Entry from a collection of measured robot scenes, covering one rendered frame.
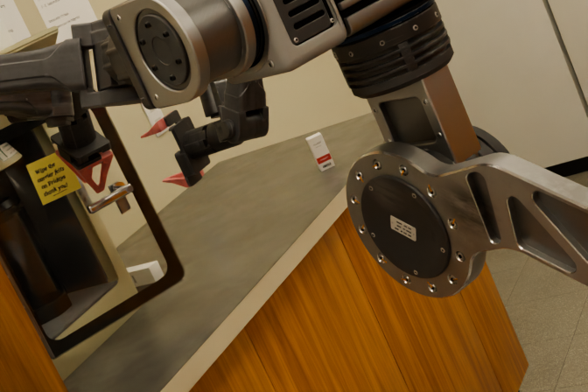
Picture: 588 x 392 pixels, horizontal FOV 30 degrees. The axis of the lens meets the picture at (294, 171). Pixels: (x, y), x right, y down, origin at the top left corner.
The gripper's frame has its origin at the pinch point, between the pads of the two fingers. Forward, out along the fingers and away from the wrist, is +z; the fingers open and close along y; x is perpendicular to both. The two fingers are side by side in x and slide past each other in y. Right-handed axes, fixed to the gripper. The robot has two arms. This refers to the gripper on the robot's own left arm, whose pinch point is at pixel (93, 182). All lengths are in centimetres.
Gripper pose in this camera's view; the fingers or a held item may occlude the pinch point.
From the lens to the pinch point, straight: 193.5
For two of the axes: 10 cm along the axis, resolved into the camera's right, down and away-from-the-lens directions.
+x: 7.8, -4.5, 4.4
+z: 1.5, 8.1, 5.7
